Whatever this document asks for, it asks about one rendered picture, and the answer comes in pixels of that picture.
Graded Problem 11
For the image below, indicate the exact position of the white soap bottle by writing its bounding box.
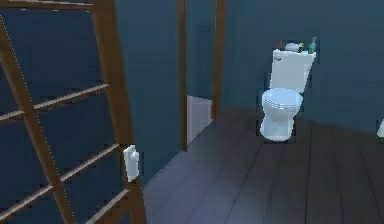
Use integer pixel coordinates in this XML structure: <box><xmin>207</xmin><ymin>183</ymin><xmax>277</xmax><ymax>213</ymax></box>
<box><xmin>122</xmin><ymin>144</ymin><xmax>141</xmax><ymax>183</ymax></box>

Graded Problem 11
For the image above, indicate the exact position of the brown wooden ladder shelf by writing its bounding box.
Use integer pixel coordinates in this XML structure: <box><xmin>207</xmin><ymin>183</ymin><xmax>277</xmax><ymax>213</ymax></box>
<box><xmin>0</xmin><ymin>0</ymin><xmax>148</xmax><ymax>224</ymax></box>

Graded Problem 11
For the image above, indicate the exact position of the green spray bottle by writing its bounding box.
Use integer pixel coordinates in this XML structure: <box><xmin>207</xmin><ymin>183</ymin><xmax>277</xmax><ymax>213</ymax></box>
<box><xmin>308</xmin><ymin>36</ymin><xmax>318</xmax><ymax>55</ymax></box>

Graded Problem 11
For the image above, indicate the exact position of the brown wooden door frame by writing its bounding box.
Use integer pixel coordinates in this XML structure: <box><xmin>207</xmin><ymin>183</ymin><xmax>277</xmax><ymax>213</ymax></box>
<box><xmin>177</xmin><ymin>0</ymin><xmax>227</xmax><ymax>153</ymax></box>

